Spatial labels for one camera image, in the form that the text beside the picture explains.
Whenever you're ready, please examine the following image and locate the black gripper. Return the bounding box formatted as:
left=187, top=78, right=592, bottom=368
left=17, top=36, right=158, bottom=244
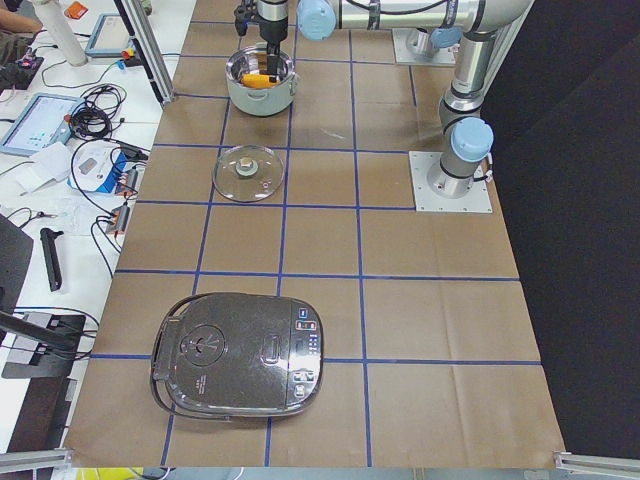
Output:
left=257, top=0, right=288, bottom=83

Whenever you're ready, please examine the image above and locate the yellow corn cob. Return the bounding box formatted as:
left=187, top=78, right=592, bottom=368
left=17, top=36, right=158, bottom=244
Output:
left=240, top=73, right=279, bottom=89

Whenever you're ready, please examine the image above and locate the glass pot lid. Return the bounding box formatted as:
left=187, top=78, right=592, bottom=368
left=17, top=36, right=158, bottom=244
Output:
left=212, top=145, right=284, bottom=203

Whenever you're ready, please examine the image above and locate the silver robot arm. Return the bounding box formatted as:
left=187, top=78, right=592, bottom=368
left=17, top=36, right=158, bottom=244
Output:
left=297, top=0, right=532, bottom=199
left=234, top=1, right=462, bottom=88

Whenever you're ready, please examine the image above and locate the pale green electric pot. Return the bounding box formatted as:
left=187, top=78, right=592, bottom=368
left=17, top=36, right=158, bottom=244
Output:
left=225, top=42, right=299, bottom=117

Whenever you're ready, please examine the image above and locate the far blue teach pendant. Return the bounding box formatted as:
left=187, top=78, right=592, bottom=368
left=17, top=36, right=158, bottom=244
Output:
left=85, top=14, right=133, bottom=58

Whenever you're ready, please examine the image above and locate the blue teach pendant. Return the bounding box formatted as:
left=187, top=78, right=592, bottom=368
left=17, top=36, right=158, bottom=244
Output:
left=85, top=14, right=133, bottom=58
left=1, top=93, right=83, bottom=157

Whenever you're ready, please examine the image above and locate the blue white box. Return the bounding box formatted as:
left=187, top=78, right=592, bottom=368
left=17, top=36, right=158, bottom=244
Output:
left=67, top=141, right=127, bottom=193

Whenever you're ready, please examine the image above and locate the orange terminal block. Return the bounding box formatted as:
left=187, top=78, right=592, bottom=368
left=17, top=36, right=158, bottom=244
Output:
left=105, top=204, right=131, bottom=236

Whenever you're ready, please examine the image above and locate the near blue teach pendant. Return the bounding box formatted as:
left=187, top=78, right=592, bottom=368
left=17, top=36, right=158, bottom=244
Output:
left=1, top=93, right=83, bottom=157

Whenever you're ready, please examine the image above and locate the black bar tool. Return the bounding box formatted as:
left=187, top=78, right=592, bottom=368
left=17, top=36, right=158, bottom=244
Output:
left=40, top=227, right=64, bottom=292

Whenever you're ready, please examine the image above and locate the dark metallic rice cooker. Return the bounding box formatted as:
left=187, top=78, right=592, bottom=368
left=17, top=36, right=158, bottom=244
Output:
left=149, top=292, right=323, bottom=420

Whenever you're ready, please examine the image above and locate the black monitor stand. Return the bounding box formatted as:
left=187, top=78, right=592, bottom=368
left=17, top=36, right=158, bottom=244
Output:
left=1, top=217, right=86, bottom=379

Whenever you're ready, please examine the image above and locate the aluminium frame post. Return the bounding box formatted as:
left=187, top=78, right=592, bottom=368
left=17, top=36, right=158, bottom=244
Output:
left=114, top=0, right=175, bottom=106

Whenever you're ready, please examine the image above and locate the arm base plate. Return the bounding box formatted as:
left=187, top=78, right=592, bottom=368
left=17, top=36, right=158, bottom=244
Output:
left=392, top=27, right=462, bottom=67
left=409, top=151, right=493, bottom=214

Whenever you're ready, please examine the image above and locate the black cable bundle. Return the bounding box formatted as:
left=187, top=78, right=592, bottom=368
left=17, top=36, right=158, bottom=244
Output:
left=67, top=83, right=126, bottom=140

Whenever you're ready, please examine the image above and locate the white cylinder post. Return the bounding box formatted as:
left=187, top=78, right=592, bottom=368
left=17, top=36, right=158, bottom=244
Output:
left=31, top=0, right=88, bottom=67

